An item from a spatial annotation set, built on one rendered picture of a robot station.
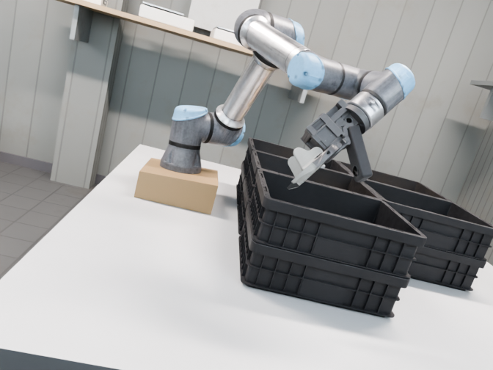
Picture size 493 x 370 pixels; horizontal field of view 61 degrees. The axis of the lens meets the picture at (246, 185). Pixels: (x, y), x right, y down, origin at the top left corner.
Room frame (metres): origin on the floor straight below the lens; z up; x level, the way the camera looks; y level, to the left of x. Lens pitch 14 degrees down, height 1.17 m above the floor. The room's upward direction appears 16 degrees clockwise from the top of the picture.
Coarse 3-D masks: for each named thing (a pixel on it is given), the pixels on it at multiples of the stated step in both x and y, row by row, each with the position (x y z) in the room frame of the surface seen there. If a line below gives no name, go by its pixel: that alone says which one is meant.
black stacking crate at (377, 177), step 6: (348, 168) 1.82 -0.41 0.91; (378, 174) 1.84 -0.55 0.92; (372, 180) 1.83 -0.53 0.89; (378, 180) 1.84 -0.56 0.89; (384, 180) 1.84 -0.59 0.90; (390, 180) 1.84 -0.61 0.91; (396, 180) 1.85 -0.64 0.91; (402, 180) 1.85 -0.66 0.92; (402, 186) 1.85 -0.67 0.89; (408, 186) 1.85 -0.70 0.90; (414, 186) 1.85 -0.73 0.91; (420, 186) 1.82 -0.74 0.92; (420, 192) 1.80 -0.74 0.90; (426, 192) 1.76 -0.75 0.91; (432, 192) 1.71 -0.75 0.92
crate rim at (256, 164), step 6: (252, 150) 1.46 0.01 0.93; (252, 156) 1.40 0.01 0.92; (276, 156) 1.48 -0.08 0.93; (252, 162) 1.35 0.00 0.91; (258, 162) 1.28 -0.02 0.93; (258, 168) 1.20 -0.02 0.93; (324, 168) 1.52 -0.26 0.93; (282, 174) 1.20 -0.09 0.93; (342, 174) 1.51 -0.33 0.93; (306, 180) 1.21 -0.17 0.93; (330, 186) 1.22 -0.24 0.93; (366, 186) 1.38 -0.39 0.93; (354, 192) 1.23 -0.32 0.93; (372, 192) 1.31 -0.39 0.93; (378, 198) 1.24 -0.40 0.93
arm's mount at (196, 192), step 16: (160, 160) 1.55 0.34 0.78; (144, 176) 1.30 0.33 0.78; (160, 176) 1.31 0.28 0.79; (176, 176) 1.34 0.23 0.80; (192, 176) 1.39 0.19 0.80; (208, 176) 1.45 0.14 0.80; (144, 192) 1.31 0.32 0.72; (160, 192) 1.31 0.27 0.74; (176, 192) 1.32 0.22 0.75; (192, 192) 1.33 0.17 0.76; (208, 192) 1.33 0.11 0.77; (192, 208) 1.33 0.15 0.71; (208, 208) 1.34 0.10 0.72
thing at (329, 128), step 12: (336, 108) 0.93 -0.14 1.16; (348, 108) 0.90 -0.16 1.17; (324, 120) 0.87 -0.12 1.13; (336, 120) 0.90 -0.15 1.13; (348, 120) 0.93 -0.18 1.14; (360, 120) 0.89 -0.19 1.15; (312, 132) 0.86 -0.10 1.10; (324, 132) 0.87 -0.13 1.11; (336, 132) 0.87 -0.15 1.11; (312, 144) 0.90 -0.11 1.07; (324, 144) 0.86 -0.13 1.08; (336, 144) 0.85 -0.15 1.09; (348, 144) 0.88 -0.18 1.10
